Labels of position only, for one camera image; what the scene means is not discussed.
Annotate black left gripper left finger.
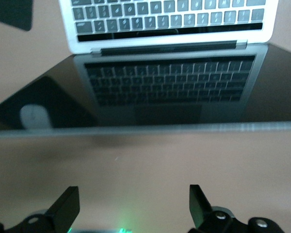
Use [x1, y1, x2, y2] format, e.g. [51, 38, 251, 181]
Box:
[18, 186, 81, 233]

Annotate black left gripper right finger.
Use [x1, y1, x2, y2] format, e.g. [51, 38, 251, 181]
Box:
[189, 184, 235, 233]

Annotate silver laptop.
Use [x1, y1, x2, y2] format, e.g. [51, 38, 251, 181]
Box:
[0, 0, 291, 141]

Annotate black mouse pad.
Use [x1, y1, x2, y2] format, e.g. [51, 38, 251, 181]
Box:
[0, 0, 33, 32]

